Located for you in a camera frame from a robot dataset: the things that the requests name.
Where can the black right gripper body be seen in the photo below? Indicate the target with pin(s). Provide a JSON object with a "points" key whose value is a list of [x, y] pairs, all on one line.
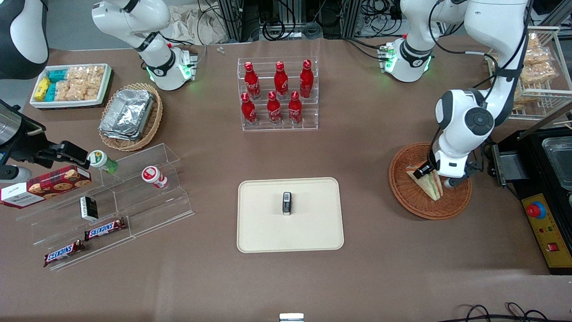
{"points": [[27, 146]]}

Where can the triangular sandwich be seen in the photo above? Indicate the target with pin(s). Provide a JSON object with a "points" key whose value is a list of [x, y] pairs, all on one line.
{"points": [[431, 185]]}

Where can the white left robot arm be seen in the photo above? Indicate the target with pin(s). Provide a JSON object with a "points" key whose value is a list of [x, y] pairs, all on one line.
{"points": [[460, 116]]}

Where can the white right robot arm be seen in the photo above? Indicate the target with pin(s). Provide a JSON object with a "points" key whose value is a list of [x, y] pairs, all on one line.
{"points": [[158, 67]]}

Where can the round brown wicker basket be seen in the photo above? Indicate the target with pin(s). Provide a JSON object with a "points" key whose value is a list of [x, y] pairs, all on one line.
{"points": [[411, 197]]}

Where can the oval wicker basket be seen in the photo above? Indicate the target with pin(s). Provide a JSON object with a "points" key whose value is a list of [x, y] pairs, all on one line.
{"points": [[154, 120]]}

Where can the metal appliance tray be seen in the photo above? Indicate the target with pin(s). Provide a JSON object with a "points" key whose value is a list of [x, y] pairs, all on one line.
{"points": [[558, 161]]}

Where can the cream rectangular serving tray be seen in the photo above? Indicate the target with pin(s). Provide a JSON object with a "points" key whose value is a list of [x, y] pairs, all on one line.
{"points": [[268, 228]]}

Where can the green-capped small bottle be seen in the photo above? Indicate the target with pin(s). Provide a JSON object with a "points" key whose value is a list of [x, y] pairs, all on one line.
{"points": [[102, 161]]}

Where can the red tartan cookie box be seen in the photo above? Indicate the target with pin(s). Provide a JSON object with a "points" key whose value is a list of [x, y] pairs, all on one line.
{"points": [[44, 185]]}

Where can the white plastic snack bin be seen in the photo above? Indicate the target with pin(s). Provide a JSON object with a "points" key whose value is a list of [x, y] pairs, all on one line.
{"points": [[67, 104]]}

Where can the teal snack packet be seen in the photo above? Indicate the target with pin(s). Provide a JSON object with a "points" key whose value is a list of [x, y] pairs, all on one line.
{"points": [[57, 75], [50, 92]]}

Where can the small black chocolate box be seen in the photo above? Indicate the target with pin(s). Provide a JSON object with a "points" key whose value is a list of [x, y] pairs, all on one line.
{"points": [[89, 209], [287, 203]]}

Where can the yellow snack packet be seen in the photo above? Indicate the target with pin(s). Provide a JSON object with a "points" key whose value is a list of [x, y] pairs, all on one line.
{"points": [[41, 88]]}

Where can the clear bag of crackers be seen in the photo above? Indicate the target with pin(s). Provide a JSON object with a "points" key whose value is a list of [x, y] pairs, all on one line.
{"points": [[96, 82], [538, 62], [78, 75], [71, 91], [525, 98]]}

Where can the stack of foil containers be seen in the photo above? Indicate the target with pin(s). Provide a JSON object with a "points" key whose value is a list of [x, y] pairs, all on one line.
{"points": [[127, 114]]}

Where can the black countertop appliance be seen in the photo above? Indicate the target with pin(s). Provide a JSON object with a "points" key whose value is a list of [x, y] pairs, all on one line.
{"points": [[527, 174]]}

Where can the red-capped small bottle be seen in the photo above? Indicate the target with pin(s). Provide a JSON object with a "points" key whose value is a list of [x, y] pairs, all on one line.
{"points": [[153, 175]]}

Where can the Snickers chocolate bar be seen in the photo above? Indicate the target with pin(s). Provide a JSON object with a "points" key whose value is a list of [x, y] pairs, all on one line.
{"points": [[64, 253], [105, 229]]}

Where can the clear acrylic stepped display stand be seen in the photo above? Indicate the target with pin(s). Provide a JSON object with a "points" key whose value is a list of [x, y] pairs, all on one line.
{"points": [[147, 210]]}

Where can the wooden stick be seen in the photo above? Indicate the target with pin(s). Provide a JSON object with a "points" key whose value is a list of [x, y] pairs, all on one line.
{"points": [[552, 118]]}

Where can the yellow emergency stop panel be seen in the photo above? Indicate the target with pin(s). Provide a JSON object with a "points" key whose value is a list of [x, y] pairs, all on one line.
{"points": [[547, 232]]}

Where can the clear acrylic bottle rack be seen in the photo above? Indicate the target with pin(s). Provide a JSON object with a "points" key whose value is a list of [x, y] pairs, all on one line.
{"points": [[308, 114]]}

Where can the red Coca-Cola bottle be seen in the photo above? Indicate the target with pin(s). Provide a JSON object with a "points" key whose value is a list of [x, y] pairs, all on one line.
{"points": [[281, 82], [274, 111], [249, 112], [306, 80], [252, 82], [295, 109]]}

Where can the crumpled white cloth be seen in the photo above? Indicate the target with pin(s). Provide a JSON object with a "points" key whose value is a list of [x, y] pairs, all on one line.
{"points": [[196, 24]]}

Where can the small white box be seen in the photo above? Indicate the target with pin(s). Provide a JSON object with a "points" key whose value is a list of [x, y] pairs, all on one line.
{"points": [[291, 317]]}

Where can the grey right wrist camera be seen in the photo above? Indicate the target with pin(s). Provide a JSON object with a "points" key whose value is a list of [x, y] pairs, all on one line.
{"points": [[13, 174]]}

